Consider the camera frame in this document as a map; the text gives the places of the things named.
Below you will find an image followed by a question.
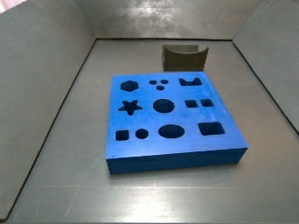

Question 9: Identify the blue foam shape board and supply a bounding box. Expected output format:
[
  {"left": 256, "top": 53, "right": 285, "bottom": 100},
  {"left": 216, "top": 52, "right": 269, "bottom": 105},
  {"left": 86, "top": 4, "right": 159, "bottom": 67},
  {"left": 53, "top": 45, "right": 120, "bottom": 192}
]
[{"left": 105, "top": 72, "right": 248, "bottom": 173}]

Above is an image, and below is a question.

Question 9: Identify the black curved holder stand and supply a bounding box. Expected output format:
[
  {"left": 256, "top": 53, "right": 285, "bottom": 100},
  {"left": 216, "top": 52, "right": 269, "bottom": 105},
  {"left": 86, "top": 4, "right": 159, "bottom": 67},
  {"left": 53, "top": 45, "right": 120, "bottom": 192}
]
[{"left": 163, "top": 45, "right": 209, "bottom": 72}]

